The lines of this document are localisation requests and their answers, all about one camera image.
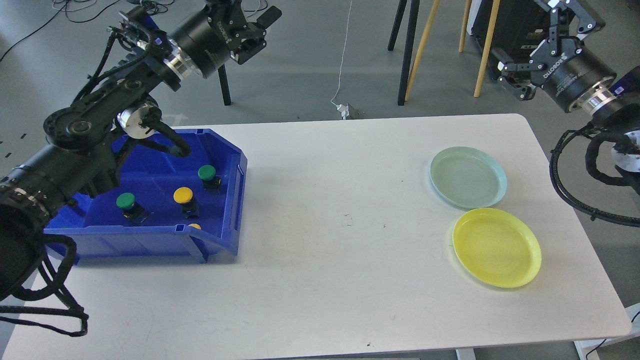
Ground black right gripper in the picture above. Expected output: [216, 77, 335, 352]
[497, 0, 617, 113]

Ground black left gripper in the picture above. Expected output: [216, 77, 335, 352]
[170, 5, 282, 79]

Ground yellow push button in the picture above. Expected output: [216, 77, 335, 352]
[173, 186, 200, 219]

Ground green push button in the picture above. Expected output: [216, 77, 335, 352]
[115, 192, 151, 226]
[198, 164, 222, 194]

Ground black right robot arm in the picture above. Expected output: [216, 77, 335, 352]
[493, 0, 640, 227]

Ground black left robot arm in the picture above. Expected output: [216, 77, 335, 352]
[1, 0, 282, 337]

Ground light green plate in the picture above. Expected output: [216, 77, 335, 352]
[429, 146, 508, 210]

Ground yellow plate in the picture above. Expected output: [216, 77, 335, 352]
[452, 208, 542, 289]

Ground black equipment case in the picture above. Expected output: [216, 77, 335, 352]
[467, 0, 550, 63]

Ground black tripod stand left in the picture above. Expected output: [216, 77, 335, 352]
[217, 64, 233, 106]

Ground black tripod stand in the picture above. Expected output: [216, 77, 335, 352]
[217, 64, 233, 106]
[387, 0, 421, 106]

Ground wooden stool legs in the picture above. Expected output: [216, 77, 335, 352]
[404, 0, 501, 102]

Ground black tripod stand right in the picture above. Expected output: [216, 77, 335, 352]
[387, 0, 421, 106]

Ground blue plastic bin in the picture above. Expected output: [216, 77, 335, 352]
[45, 129, 248, 264]

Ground white table leg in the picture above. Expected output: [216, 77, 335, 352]
[573, 303, 640, 360]

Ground black floor cables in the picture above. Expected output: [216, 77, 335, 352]
[0, 0, 268, 63]

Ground white cable with plug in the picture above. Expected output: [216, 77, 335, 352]
[330, 0, 362, 121]

